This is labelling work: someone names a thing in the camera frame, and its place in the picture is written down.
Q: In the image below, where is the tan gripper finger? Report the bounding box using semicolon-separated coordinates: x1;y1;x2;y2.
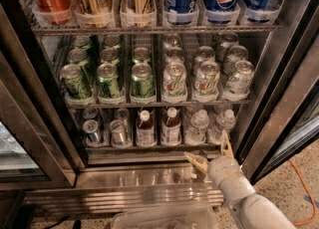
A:
221;129;233;157
183;151;208;174

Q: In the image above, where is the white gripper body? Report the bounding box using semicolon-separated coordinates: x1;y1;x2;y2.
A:
207;155;242;188

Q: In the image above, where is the clear water bottle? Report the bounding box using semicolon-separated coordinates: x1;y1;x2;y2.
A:
185;110;209;146
208;110;236;144

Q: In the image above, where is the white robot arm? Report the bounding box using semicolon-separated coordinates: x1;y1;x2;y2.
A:
184;131;297;229

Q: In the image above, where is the brown tea bottle right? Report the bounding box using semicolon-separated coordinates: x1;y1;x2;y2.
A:
160;108;181;146

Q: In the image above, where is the brown tea bottle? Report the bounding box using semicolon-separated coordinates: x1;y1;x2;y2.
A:
160;108;181;146
136;111;156;147

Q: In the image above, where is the steel fridge door right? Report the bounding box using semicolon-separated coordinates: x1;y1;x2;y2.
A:
231;0;319;182

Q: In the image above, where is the brown tea bottle left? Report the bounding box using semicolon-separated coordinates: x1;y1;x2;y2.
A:
136;111;156;147

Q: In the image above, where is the steel fridge base grille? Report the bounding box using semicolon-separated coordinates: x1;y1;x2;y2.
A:
24;162;224;216

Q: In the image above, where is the glass fridge door left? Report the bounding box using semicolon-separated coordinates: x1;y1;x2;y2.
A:
0;6;77;190

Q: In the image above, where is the clear plastic bin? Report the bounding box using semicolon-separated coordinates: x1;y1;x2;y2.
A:
111;203;219;229

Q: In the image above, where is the white diet soda can right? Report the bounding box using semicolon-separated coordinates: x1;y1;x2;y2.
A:
224;60;254;95

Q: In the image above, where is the white diet soda can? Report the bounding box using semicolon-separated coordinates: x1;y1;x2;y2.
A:
162;61;186;97
224;60;254;95
194;60;220;96

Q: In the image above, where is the white diet soda can middle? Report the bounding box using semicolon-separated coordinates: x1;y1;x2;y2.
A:
194;60;220;96

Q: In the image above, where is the white diet soda can left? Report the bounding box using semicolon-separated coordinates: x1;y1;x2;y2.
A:
162;61;186;97

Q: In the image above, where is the silver blue can front right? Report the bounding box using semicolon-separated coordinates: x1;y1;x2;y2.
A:
110;119;128;146

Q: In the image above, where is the silver blue can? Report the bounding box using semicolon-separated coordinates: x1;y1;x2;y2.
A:
83;119;102;143
110;119;128;146

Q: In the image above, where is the green soda can front right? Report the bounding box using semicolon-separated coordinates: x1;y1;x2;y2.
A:
131;63;156;99

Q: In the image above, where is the green soda can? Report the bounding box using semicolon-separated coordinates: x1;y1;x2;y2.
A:
97;63;123;99
100;48;121;68
60;64;92;100
132;47;152;65
131;63;156;99
68;48;94;80

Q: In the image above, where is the silver blue can front left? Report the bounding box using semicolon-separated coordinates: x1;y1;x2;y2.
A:
83;119;102;143

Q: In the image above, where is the green soda can front middle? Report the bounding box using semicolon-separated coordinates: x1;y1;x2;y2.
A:
97;63;123;99

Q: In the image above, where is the green soda can front left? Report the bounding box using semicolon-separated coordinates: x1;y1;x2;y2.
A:
60;64;92;100

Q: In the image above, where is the orange power cable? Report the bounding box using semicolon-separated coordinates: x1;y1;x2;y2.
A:
288;158;319;227

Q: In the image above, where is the upper wire shelf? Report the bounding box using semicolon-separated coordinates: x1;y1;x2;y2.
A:
32;25;282;36

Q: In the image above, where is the wire shelf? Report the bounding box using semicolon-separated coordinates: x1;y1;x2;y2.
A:
32;25;282;36
67;100;252;110

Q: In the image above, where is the middle wire shelf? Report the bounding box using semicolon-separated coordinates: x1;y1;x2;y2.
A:
67;100;252;110

